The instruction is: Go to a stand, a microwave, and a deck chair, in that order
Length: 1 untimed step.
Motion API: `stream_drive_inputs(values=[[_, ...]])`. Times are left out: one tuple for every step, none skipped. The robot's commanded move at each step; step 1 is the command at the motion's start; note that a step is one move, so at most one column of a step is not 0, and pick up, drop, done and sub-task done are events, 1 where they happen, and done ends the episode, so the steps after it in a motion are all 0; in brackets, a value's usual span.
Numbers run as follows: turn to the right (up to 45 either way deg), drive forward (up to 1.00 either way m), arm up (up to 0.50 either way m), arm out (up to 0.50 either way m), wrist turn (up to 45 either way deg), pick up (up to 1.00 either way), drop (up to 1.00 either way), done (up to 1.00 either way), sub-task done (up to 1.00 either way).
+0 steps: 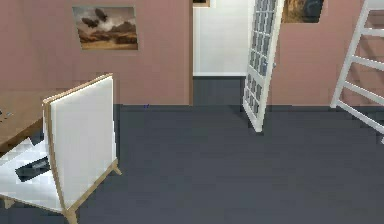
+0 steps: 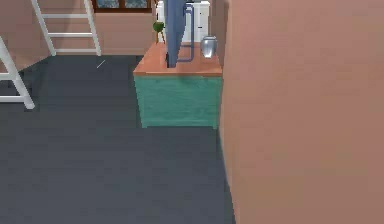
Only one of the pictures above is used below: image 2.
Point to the green stand with orange top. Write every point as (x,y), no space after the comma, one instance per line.
(178,100)

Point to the green house plant on stand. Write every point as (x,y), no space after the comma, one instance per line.
(159,27)

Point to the silver vase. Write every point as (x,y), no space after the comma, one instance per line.
(208,46)

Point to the blue grey television set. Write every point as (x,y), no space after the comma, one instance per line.
(175,30)

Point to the white chest of drawers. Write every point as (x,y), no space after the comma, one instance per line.
(201,20)

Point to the brown framed window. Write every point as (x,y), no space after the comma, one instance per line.
(121,5)

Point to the white ladder frame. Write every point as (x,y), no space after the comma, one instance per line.
(68,34)
(13,80)

